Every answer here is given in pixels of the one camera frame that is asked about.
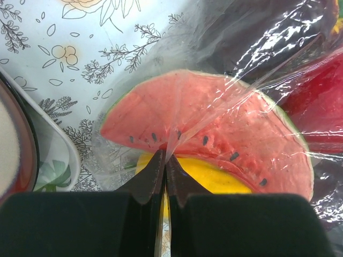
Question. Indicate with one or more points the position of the fake watermelon slice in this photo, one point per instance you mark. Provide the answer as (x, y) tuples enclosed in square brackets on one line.
[(202, 115)]

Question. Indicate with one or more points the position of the clear zip top bag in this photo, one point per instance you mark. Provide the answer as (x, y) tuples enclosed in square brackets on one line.
[(178, 49)]

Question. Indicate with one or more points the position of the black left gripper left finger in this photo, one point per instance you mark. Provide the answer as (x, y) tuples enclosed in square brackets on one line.
[(124, 222)]

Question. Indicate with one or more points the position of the red rimmed plate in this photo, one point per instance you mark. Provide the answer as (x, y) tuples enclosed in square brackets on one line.
[(19, 147)]

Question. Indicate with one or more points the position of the floral patterned tablecloth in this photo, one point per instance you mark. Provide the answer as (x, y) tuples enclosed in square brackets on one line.
[(68, 55)]

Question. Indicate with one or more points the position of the leaf patterned serving tray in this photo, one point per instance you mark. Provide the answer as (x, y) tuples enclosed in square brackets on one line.
[(60, 162)]

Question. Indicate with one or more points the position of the red fake apple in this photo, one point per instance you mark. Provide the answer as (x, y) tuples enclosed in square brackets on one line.
[(315, 106)]

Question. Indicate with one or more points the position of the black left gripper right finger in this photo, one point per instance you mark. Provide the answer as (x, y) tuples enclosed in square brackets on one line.
[(207, 224)]

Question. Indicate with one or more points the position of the yellow fake lemon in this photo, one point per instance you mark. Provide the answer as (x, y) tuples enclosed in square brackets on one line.
[(212, 178)]

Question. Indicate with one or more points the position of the dark purple fake fruit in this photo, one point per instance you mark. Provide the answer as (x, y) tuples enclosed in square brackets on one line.
[(249, 39)]

